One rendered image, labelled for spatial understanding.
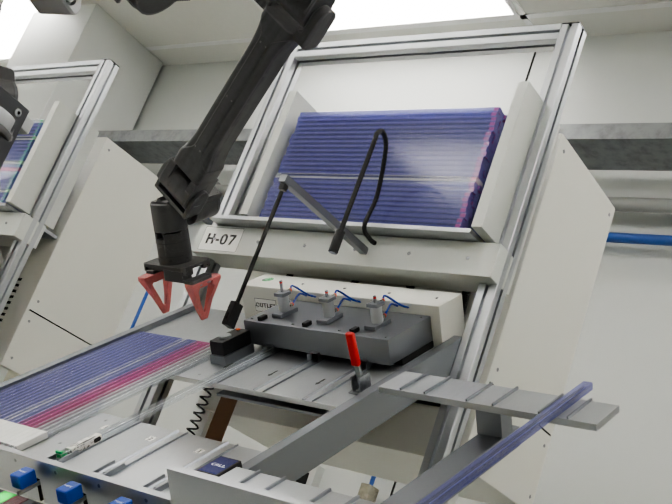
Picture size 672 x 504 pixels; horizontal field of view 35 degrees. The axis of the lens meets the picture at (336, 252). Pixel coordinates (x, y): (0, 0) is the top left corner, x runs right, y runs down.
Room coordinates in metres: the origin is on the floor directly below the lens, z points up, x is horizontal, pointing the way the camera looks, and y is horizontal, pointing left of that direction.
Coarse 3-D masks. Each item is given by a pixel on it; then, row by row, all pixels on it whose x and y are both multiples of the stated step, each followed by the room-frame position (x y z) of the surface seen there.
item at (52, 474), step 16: (0, 448) 1.72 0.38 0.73; (0, 464) 1.74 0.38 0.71; (16, 464) 1.70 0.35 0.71; (32, 464) 1.67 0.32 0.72; (48, 464) 1.64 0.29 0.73; (64, 464) 1.62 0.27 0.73; (0, 480) 1.76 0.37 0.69; (48, 480) 1.66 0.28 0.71; (64, 480) 1.63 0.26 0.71; (80, 480) 1.60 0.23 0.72; (96, 480) 1.57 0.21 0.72; (112, 480) 1.55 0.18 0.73; (32, 496) 1.71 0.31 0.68; (48, 496) 1.68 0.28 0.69; (96, 496) 1.59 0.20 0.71; (112, 496) 1.56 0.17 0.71; (128, 496) 1.53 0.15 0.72; (144, 496) 1.50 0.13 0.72; (160, 496) 1.48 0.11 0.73
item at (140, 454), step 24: (72, 432) 1.79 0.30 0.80; (120, 432) 1.75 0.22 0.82; (144, 432) 1.74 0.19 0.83; (168, 432) 1.72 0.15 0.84; (48, 456) 1.72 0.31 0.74; (72, 456) 1.70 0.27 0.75; (96, 456) 1.69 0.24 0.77; (120, 456) 1.67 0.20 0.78; (144, 456) 1.65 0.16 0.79; (168, 456) 1.64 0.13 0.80; (192, 456) 1.63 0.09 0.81; (216, 456) 1.60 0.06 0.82; (240, 456) 1.60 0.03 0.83; (144, 480) 1.58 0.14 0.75
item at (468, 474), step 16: (592, 384) 1.38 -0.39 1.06; (560, 400) 1.35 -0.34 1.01; (576, 400) 1.36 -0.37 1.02; (544, 416) 1.31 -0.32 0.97; (528, 432) 1.28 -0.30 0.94; (496, 448) 1.25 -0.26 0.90; (512, 448) 1.26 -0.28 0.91; (480, 464) 1.22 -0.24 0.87; (448, 480) 1.20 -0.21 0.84; (464, 480) 1.20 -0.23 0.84; (432, 496) 1.17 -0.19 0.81; (448, 496) 1.18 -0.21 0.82
